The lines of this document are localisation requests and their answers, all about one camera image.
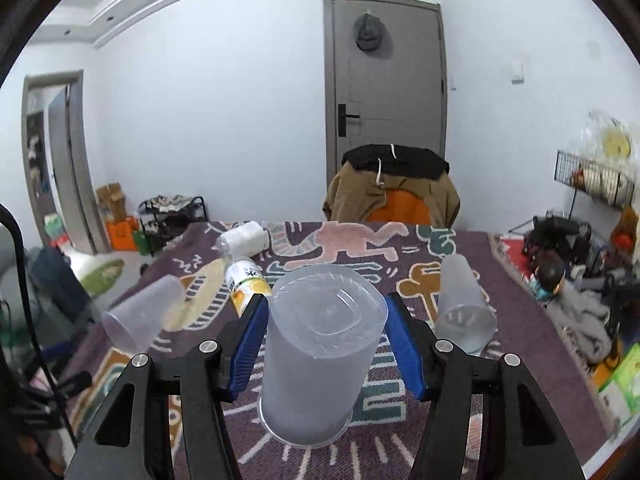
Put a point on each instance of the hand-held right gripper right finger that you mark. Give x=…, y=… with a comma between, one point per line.
x=404, y=340

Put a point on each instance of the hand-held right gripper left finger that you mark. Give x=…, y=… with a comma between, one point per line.
x=248, y=336

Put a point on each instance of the large translucent plastic cup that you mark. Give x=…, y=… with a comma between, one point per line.
x=320, y=350

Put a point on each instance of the yellow label plastic bottle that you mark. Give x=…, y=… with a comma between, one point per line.
x=243, y=282

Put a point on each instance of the white label plastic bottle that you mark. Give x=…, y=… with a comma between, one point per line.
x=242, y=240

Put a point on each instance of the printed purple blanket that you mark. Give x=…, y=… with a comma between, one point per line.
x=350, y=255

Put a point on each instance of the orange chair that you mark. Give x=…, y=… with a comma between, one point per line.
x=400, y=207

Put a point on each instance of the black shoe rack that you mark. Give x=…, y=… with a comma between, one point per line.
x=170, y=220

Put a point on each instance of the red patterned cloth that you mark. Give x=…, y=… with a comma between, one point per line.
x=515, y=252

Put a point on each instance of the brown jacket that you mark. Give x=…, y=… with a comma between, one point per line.
x=350, y=195

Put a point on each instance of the orange bag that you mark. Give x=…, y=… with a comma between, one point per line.
x=121, y=234

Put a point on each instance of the green white pillow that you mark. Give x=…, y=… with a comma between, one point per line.
x=97, y=272

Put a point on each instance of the black garment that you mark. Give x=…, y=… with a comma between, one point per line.
x=395, y=160

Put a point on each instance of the grey cloth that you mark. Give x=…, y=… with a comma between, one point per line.
x=585, y=320

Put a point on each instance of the cardboard box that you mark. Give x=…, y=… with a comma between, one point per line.
x=112, y=201

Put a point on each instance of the green box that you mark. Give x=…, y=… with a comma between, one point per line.
x=620, y=380

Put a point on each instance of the grey open door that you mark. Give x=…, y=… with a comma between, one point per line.
x=55, y=160

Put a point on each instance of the grey cap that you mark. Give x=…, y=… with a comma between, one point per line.
x=369, y=32

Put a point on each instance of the white wall switch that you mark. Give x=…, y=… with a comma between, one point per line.
x=516, y=70

